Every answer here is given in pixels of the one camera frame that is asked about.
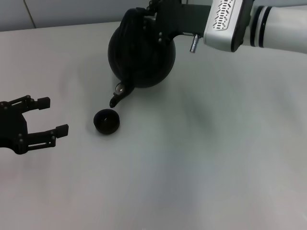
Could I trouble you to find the black round teapot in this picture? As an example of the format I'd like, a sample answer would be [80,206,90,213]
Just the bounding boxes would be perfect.
[107,8,177,108]

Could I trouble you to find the dark brown teacup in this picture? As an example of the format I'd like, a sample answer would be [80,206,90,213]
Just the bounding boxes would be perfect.
[93,108,121,135]

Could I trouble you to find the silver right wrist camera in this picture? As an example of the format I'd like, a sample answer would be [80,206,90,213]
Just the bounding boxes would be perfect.
[203,0,254,53]

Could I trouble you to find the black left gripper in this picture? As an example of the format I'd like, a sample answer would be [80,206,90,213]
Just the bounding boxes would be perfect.
[0,95,70,155]

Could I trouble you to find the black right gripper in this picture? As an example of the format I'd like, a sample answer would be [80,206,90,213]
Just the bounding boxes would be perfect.
[143,0,212,45]

